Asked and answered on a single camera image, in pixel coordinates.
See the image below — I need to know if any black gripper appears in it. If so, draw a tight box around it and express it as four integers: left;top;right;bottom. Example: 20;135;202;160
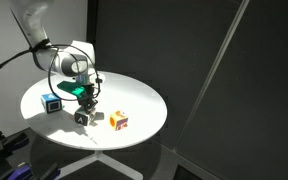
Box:
75;74;100;113

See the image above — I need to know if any black white letter A block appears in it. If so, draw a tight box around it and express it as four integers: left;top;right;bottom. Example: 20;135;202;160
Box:
73;106;98;127

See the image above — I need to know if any blue block with white square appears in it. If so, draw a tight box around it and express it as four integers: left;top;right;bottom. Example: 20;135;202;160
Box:
40;92;64;115

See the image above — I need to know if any orange colourful picture block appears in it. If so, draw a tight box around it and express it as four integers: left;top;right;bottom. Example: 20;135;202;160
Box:
108;110;129;132

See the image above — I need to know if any white table base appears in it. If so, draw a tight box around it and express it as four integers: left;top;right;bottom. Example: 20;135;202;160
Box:
55;150;144;180

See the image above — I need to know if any dark partition panel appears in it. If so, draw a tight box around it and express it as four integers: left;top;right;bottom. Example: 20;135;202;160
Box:
176;0;288;180
93;0;243;150

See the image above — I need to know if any grey metal partition strip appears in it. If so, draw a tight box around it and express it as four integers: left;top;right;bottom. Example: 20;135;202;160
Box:
172;0;252;153

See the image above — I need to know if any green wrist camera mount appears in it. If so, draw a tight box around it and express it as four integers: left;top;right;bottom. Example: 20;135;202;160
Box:
57;80;87;100

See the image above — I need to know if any black vertical post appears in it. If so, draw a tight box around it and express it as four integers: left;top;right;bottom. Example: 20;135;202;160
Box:
85;0;100;71

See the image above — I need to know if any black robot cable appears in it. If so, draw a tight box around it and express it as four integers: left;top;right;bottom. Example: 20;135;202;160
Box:
0;39;104;102

